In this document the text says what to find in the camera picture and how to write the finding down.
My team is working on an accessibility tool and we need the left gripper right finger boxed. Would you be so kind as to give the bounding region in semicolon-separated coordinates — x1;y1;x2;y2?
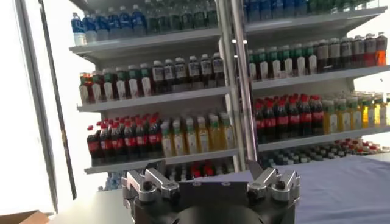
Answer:
247;161;301;202

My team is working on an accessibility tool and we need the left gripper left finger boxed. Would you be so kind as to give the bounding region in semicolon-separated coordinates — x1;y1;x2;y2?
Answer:
122;160;180;203

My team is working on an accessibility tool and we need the purple t-shirt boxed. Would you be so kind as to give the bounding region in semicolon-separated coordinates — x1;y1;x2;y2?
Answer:
188;153;390;224

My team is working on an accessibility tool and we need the cola bottle red cap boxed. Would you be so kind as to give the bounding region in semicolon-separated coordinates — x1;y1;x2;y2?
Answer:
111;121;125;159
275;99;289;141
135;117;149;158
147;115;162;156
287;96;300;139
264;100;277;142
254;102;266;143
298;94;312;138
99;122;113;161
87;124;101;162
123;119;137;158
203;163;216;177
310;94;324;136
190;164;202;179

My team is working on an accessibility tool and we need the green cap tea bottle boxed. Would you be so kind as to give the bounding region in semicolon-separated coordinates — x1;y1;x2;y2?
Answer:
102;68;115;102
127;65;140;99
90;70;103;103
248;50;257;82
305;41;317;75
256;47;269;80
115;66;127;100
280;44;293;77
292;43;306;77
139;63;152;97
268;46;281;79

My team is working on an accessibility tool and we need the dark drink bottle white label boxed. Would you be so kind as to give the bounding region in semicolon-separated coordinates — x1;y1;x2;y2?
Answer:
200;54;213;89
151;60;165;94
174;57;188;91
163;58;176;93
212;52;225;88
188;55;201;90

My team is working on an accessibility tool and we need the tea bottle brown cap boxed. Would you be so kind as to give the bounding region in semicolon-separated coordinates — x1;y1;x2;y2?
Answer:
79;72;90;106

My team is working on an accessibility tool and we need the brown cardboard box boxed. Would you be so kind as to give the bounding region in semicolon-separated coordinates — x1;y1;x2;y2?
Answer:
0;209;50;224

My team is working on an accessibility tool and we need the dark drink bottle beige label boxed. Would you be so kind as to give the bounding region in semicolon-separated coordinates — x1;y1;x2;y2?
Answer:
340;37;353;70
328;38;341;72
316;39;330;74
352;35;366;69

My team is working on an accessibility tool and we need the grey metal shelf rack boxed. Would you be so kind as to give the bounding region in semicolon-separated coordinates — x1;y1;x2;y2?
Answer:
68;0;247;176
230;0;390;171

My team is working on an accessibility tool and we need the dark green soda bottle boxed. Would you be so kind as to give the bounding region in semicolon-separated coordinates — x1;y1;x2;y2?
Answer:
193;0;207;30
169;0;183;32
181;0;194;30
205;0;219;28
145;0;159;35
157;0;171;33

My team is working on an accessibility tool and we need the red drink bottle white label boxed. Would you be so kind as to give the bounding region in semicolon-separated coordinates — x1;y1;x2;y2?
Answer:
364;33;377;68

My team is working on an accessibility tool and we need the blue label water bottle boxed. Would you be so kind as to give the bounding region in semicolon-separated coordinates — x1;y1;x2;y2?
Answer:
94;9;110;42
107;7;122;40
118;5;133;39
71;12;87;46
82;10;98;43
131;4;147;37

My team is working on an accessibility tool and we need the orange red drink bottle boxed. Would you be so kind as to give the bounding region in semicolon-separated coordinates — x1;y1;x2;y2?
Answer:
375;31;388;66

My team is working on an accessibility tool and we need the dark metal frame pole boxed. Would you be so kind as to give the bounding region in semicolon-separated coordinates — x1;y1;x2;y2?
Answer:
38;0;77;201

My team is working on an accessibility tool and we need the grey window frame post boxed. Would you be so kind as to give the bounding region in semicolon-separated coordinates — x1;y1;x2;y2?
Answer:
13;0;59;214

